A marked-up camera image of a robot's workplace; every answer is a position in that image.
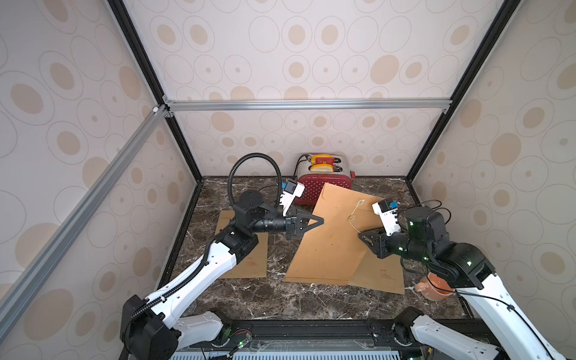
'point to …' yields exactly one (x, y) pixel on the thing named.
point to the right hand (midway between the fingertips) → (361, 237)
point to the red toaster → (314, 183)
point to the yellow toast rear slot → (313, 158)
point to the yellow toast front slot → (322, 168)
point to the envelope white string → (351, 217)
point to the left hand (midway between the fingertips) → (324, 227)
